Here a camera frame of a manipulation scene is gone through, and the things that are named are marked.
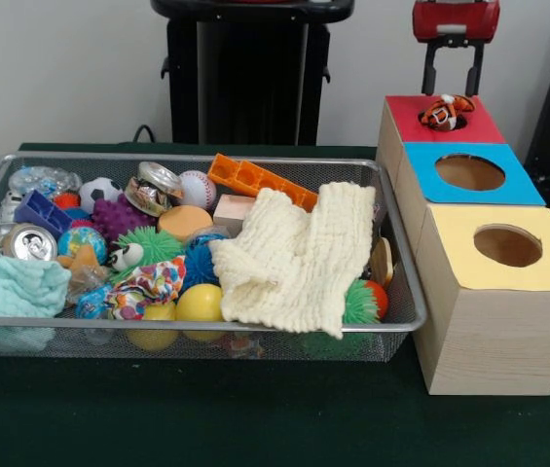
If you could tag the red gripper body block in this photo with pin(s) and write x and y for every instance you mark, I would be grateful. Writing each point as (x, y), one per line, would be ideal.
(454, 19)

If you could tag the orange plastic block tray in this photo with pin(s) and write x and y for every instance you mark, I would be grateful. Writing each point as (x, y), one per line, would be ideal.
(250, 177)

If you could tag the colourful patterned cloth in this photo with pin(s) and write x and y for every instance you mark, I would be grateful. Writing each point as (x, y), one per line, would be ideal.
(151, 287)

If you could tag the small soccer ball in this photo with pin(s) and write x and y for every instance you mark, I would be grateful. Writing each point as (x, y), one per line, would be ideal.
(100, 194)

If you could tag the cream knitted cloth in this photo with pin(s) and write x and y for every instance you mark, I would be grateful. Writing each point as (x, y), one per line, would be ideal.
(284, 262)

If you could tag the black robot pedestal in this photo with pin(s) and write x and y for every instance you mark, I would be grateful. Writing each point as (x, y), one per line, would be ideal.
(182, 73)

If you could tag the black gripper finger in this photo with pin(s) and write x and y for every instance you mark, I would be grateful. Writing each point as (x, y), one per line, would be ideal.
(429, 73)
(474, 73)

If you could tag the orange striped tiger plush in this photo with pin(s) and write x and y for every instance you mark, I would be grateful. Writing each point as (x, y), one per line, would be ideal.
(442, 114)

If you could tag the purple bumpy ball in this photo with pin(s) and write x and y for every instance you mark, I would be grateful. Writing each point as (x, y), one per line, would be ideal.
(118, 216)

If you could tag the green spiky toy with eyes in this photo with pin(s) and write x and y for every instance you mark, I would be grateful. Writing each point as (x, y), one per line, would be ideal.
(152, 245)

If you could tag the silver drink can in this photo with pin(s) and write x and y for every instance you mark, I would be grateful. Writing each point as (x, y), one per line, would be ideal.
(29, 243)

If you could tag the yellow ball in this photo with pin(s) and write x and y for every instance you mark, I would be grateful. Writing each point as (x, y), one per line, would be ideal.
(200, 302)

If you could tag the wooden box with three holes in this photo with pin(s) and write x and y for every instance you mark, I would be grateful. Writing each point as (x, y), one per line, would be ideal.
(493, 340)

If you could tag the light blue cloth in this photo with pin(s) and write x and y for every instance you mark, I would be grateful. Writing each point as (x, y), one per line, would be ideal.
(11, 287)

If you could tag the small globe ball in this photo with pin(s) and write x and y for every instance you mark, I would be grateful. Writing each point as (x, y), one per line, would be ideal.
(81, 243)

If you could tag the clear mesh bin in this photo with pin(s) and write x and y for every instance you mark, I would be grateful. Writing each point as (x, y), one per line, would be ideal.
(391, 335)

